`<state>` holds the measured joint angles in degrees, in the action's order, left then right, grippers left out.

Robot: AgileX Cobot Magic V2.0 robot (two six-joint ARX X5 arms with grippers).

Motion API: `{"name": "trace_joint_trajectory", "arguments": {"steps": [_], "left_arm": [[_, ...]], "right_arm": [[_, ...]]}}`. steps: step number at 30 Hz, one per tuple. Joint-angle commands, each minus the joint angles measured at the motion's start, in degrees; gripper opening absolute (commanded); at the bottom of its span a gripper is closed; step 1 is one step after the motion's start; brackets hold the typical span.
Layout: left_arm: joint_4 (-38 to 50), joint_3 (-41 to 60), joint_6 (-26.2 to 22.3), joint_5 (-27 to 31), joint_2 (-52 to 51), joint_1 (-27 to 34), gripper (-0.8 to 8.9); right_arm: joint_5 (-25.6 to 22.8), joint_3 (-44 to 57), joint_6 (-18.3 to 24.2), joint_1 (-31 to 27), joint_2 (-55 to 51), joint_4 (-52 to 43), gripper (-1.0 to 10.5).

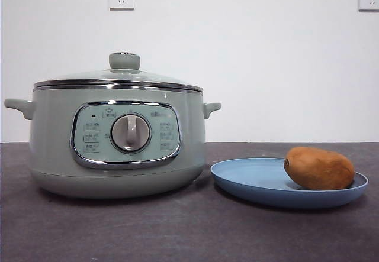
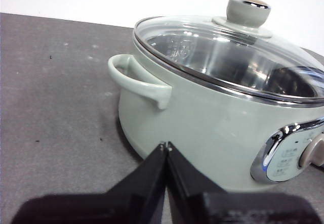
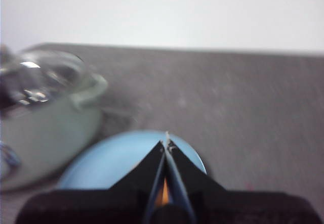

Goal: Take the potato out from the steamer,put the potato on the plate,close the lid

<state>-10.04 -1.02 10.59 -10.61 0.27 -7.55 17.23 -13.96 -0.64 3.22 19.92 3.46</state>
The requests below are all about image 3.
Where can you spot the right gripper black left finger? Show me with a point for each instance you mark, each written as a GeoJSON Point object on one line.
{"type": "Point", "coordinates": [121, 203]}

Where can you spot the pale green electric steamer pot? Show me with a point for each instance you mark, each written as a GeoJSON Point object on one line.
{"type": "Point", "coordinates": [50, 133]}

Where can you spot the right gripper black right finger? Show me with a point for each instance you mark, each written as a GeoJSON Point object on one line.
{"type": "Point", "coordinates": [227, 206]}

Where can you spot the glass lid with green knob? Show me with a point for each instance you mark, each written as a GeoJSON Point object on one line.
{"type": "Point", "coordinates": [58, 67]}

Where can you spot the brown potato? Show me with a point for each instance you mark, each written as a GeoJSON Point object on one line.
{"type": "Point", "coordinates": [165, 191]}

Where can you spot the light blue round plate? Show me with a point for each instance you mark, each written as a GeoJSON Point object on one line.
{"type": "Point", "coordinates": [114, 158]}

